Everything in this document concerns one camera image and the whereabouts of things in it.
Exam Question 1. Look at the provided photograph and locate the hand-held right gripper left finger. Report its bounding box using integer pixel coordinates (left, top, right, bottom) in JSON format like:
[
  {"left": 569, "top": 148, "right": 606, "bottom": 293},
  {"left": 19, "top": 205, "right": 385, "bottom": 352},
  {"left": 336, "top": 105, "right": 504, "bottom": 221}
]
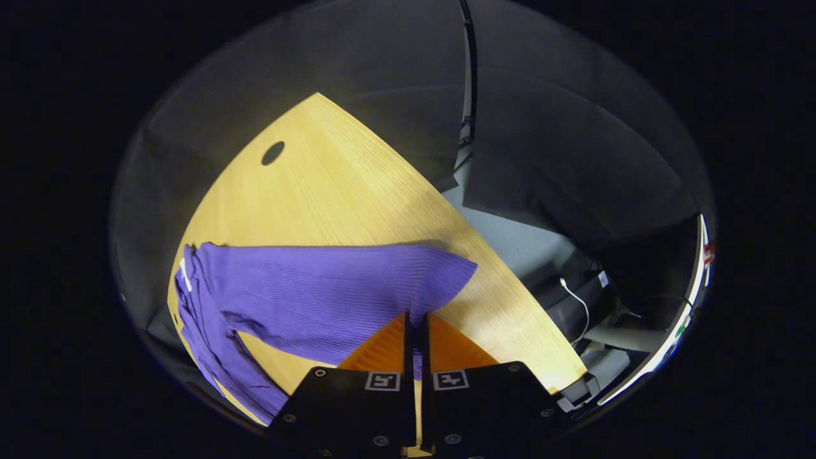
[{"left": 266, "top": 311, "right": 417, "bottom": 456}]

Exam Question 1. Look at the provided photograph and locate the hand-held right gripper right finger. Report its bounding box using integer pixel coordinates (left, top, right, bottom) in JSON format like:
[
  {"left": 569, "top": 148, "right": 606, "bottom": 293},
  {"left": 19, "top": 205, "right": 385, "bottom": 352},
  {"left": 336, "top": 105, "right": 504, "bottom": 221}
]
[{"left": 419, "top": 312, "right": 567, "bottom": 457}]

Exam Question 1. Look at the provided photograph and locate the purple button shirt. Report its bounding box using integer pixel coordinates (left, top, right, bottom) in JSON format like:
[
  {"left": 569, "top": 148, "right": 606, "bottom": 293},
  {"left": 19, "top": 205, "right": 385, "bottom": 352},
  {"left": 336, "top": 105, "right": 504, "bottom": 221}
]
[{"left": 173, "top": 241, "right": 479, "bottom": 425}]

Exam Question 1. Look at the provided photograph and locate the black box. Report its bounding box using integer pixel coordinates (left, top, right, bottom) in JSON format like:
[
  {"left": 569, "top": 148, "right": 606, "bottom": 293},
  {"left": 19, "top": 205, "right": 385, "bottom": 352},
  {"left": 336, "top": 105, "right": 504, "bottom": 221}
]
[{"left": 539, "top": 271, "right": 616, "bottom": 342}]

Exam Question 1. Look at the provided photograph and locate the white panel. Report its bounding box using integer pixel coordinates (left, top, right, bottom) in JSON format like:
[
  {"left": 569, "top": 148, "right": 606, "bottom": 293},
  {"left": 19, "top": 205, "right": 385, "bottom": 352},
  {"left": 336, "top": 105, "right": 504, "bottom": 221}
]
[{"left": 598, "top": 214, "right": 711, "bottom": 406}]

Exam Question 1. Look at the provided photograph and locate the black stand pole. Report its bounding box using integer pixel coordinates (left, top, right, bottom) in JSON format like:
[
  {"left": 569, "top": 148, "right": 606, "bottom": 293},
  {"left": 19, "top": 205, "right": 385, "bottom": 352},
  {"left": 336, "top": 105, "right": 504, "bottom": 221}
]
[{"left": 458, "top": 0, "right": 479, "bottom": 149}]

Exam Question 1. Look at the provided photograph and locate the white cable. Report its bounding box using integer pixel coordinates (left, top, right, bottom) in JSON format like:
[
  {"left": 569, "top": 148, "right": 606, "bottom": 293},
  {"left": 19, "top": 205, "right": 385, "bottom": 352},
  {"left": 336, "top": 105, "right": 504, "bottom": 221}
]
[{"left": 560, "top": 277, "right": 590, "bottom": 346}]

